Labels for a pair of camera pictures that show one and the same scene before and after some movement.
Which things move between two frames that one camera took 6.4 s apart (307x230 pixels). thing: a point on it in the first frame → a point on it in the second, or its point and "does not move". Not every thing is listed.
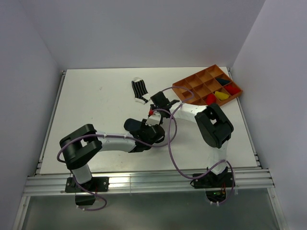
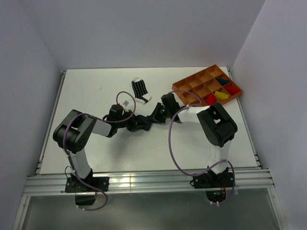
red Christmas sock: [211, 98] does not move
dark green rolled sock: [222, 81] does not move
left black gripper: [144, 125] → [132, 122]
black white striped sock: [140, 90] does not move
